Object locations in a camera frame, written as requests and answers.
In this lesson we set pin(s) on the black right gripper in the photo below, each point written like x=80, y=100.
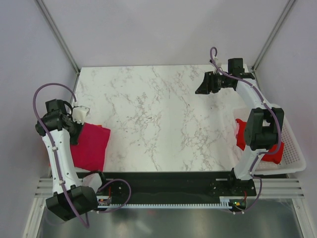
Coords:
x=208, y=85

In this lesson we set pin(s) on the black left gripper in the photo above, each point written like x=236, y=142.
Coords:
x=74, y=140

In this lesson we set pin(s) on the crimson pink t-shirt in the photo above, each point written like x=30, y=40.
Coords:
x=90, y=152

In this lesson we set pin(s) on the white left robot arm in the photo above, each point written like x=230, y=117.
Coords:
x=71, y=197

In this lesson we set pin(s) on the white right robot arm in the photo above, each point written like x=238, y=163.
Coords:
x=262, y=133

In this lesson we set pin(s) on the red t-shirt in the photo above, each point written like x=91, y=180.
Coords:
x=240, y=142

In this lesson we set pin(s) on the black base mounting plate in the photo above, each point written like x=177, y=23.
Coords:
x=165, y=187

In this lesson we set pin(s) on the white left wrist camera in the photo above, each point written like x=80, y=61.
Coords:
x=79, y=114

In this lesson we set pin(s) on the aluminium frame post left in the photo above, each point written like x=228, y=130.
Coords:
x=57, y=34

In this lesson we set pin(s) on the aluminium frame post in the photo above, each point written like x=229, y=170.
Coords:
x=273, y=33
x=57, y=34

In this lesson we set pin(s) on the white slotted cable duct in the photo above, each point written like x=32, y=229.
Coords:
x=223, y=203

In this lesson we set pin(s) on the aluminium frame post right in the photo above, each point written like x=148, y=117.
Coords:
x=273, y=33

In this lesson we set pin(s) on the aluminium front rail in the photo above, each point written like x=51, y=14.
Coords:
x=273, y=188

